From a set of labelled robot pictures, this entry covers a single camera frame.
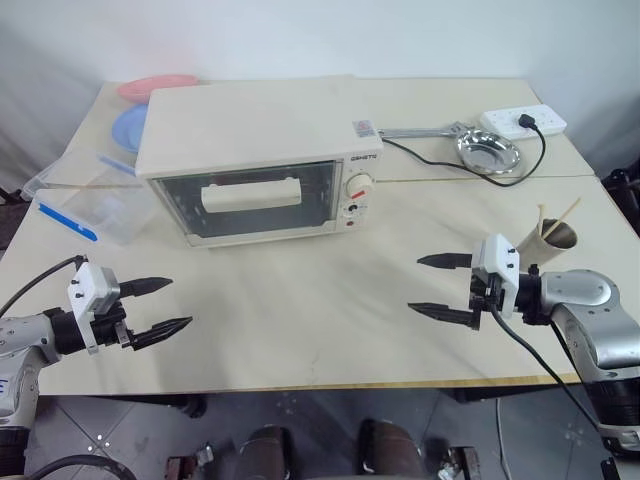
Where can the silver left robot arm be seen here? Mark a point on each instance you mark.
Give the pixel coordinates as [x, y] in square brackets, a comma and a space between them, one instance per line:
[30, 340]

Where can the blue plastic plate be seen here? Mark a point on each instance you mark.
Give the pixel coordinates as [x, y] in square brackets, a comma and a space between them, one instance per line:
[129, 127]

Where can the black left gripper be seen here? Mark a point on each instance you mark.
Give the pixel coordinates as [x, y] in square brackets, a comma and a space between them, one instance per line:
[111, 332]

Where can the short wooden stick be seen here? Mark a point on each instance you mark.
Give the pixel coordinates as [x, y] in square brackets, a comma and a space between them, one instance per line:
[542, 217]

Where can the long wooden chopstick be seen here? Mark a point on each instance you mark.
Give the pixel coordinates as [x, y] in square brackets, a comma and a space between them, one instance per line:
[567, 212]

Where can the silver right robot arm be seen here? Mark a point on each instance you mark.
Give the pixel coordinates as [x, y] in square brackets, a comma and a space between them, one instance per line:
[590, 310]

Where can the beige cup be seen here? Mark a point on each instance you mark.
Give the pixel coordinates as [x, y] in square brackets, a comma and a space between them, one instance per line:
[537, 247]

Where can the dark rounded shape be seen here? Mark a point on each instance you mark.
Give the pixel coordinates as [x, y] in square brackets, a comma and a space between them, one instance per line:
[392, 450]
[267, 452]

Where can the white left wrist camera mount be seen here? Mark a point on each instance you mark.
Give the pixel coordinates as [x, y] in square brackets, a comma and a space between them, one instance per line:
[87, 287]

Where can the pink plastic plate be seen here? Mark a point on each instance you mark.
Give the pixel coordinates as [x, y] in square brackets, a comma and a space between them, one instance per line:
[155, 85]

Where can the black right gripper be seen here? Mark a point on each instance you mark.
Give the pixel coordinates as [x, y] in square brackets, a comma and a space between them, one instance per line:
[487, 295]

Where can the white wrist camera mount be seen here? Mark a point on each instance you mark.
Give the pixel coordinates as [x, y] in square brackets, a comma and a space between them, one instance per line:
[87, 287]
[495, 252]

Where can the black equipment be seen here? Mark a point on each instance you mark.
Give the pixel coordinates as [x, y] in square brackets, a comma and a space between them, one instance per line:
[625, 197]

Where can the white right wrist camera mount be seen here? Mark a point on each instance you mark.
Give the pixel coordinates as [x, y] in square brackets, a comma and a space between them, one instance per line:
[495, 252]

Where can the white power strip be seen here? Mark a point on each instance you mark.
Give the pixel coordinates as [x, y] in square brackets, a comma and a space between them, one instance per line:
[505, 120]

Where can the cream toaster oven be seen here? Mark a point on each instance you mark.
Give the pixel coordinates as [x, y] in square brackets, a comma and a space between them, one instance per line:
[240, 125]

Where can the clear plastic container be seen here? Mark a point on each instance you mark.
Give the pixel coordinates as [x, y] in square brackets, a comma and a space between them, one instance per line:
[107, 215]

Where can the stainless steel dish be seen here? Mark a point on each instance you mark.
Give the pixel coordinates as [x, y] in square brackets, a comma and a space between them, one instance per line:
[487, 152]

